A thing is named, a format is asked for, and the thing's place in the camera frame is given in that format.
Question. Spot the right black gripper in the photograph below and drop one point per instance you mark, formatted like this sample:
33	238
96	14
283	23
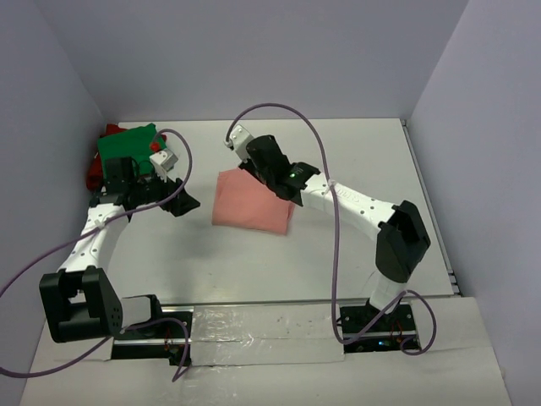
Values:
249	167

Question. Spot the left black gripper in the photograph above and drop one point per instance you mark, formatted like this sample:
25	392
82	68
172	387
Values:
182	204

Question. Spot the salmon pink t-shirt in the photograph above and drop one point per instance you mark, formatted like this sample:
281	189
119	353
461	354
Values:
243	202

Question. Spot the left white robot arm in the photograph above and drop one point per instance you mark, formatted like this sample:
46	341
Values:
79	300

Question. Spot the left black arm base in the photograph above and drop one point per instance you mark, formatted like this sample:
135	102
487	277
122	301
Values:
163	341

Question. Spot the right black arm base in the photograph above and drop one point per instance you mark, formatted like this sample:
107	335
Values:
388	334

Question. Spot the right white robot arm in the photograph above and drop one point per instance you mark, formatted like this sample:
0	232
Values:
401	239

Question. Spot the green folded t-shirt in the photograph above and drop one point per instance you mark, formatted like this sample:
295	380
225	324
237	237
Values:
135	143

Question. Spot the red folded t-shirt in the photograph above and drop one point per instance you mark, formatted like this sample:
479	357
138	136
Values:
94	176

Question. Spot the silver tape patch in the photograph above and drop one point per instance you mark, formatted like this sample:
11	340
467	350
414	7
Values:
263	335

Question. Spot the white cardboard front panel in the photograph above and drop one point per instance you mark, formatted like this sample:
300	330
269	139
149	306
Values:
459	369

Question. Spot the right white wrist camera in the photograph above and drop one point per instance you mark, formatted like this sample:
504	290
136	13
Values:
238	141

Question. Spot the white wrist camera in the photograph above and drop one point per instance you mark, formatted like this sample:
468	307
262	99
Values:
238	141
163	160

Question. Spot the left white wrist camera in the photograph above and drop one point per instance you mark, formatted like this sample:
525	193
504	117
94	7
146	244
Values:
163	160

